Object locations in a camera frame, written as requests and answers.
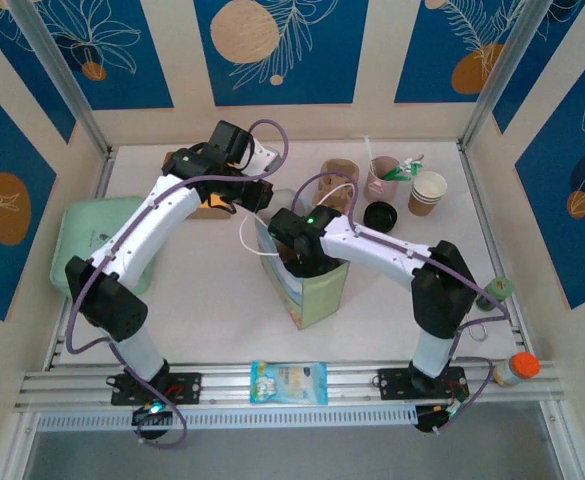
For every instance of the sky print paper gift bag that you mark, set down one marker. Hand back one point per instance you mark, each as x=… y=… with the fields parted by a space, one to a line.
x=322 y=300

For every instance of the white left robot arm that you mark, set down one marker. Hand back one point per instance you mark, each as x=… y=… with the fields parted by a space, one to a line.
x=142 y=235

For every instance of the yellow napkin stack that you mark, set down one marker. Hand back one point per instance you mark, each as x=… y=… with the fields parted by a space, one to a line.
x=217 y=200

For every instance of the stack of black cup lids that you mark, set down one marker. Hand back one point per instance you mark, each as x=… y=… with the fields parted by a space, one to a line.
x=379 y=216

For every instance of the stack of pulp cup carriers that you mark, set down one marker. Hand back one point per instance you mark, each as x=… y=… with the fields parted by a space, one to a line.
x=339 y=167

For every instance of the pink cup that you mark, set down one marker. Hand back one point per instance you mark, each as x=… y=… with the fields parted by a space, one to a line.
x=379 y=185

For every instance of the green wrapped straws bundle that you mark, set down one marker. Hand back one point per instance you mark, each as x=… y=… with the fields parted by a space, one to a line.
x=402 y=170

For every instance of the stack of brown paper cups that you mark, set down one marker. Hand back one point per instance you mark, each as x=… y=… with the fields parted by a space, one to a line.
x=427 y=192

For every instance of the mint green zip pouch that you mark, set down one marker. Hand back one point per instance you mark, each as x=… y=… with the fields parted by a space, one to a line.
x=87 y=225

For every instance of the blue wet wipes packet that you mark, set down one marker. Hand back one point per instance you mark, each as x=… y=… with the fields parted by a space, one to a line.
x=289 y=382

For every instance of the metal tongs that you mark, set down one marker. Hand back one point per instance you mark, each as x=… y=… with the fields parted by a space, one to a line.
x=479 y=330

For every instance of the black controller board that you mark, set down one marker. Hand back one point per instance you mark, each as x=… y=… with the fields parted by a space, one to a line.
x=152 y=417
x=434 y=417

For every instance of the orange capped bottle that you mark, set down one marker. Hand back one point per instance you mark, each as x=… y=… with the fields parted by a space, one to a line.
x=519 y=367

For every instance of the blue floral wall panel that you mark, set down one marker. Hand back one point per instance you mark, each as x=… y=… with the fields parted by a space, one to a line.
x=547 y=200
x=422 y=50
x=137 y=75
x=547 y=60
x=322 y=50
x=2 y=150
x=22 y=75

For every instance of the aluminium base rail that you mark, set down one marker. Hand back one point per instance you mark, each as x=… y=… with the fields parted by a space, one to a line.
x=352 y=380

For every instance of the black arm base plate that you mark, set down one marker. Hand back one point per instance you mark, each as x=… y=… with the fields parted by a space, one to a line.
x=187 y=387
x=392 y=385

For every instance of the aluminium side rail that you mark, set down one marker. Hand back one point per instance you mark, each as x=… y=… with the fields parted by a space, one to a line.
x=499 y=260

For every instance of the aluminium frame post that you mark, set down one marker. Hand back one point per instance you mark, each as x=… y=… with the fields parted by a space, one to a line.
x=507 y=70
x=57 y=70

